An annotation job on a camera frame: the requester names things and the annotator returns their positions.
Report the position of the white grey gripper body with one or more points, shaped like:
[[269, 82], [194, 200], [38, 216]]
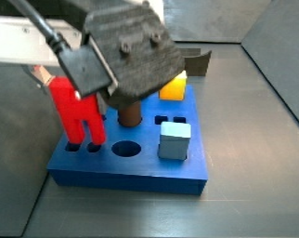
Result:
[[23, 45]]

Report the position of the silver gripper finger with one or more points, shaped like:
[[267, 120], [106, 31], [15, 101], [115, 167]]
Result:
[[40, 75]]

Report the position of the red square-circle peg block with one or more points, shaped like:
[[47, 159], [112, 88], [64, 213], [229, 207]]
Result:
[[76, 111]]

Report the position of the blue shape sorter board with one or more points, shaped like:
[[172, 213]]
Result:
[[127, 163]]

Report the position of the light blue square peg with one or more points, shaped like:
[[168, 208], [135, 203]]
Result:
[[175, 137]]

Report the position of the brown cylinder peg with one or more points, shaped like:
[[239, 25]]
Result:
[[130, 116]]

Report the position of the yellow arch peg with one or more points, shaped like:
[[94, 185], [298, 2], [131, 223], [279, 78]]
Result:
[[174, 90]]

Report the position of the black curved holder stand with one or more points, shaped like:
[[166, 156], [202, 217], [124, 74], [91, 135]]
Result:
[[197, 61]]

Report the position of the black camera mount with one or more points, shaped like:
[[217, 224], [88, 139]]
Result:
[[136, 48]]

